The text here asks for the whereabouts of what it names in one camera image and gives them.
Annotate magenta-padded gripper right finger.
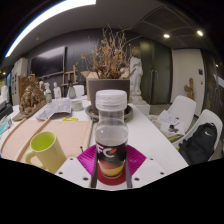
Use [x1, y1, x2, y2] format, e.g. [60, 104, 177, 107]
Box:
[125, 144, 168, 189]

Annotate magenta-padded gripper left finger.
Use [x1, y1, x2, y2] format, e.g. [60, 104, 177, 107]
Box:
[54, 144, 99, 190]

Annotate clear drink bottle white cap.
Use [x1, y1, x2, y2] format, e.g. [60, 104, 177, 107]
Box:
[94, 89, 130, 179]

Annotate tan wood-grain sheet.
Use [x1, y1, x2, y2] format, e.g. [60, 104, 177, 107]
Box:
[16, 119, 94, 168]
[0, 119, 51, 161]

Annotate yellow-green mug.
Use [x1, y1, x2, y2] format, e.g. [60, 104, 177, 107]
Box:
[24, 130, 68, 174]

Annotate small yellow strip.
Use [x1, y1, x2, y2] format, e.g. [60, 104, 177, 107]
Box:
[62, 116, 79, 122]

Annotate papers on chair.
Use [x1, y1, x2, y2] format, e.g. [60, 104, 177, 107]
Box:
[156, 109, 186, 136]

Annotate white tape roll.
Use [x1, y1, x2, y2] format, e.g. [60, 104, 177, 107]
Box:
[71, 99, 84, 112]

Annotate printed newspaper sheet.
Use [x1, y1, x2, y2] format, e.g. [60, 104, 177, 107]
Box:
[35, 99, 74, 122]

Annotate black backpack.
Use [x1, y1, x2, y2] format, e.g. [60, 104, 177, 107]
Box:
[178, 122, 218, 166]

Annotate white chair behind table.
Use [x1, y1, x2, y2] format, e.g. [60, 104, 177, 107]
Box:
[68, 84, 85, 98]

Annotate dark grey bottle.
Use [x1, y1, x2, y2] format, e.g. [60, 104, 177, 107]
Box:
[68, 83, 77, 99]

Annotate white chair holding papers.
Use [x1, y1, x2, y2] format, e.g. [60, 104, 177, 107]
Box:
[165, 95, 198, 133]

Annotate small white figurine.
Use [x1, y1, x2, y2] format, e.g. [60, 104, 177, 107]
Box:
[53, 81, 63, 100]

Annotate dried plant in grey pot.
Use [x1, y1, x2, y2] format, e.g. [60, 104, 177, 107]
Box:
[80, 26, 134, 123]

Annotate white plaster bust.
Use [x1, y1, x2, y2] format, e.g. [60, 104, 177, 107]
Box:
[43, 82, 53, 95]

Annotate wooden easel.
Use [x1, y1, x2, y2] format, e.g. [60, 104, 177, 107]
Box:
[60, 64, 79, 98]

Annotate white chair holding backpack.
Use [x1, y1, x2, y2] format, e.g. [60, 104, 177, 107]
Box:
[173, 108, 224, 166]

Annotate white standing statue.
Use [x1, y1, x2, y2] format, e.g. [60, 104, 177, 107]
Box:
[129, 55, 151, 116]

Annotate cardboard box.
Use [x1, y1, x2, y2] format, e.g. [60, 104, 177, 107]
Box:
[80, 69, 101, 98]

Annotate wooden figure sculpture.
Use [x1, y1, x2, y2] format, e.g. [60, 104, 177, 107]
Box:
[183, 77, 196, 101]

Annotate colourful booklet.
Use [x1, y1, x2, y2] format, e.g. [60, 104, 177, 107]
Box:
[0, 116, 13, 134]

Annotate long ceiling light strip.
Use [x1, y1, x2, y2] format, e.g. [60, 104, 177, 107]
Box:
[4, 0, 98, 58]

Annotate black wall screen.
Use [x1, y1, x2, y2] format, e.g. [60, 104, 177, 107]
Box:
[29, 45, 67, 78]

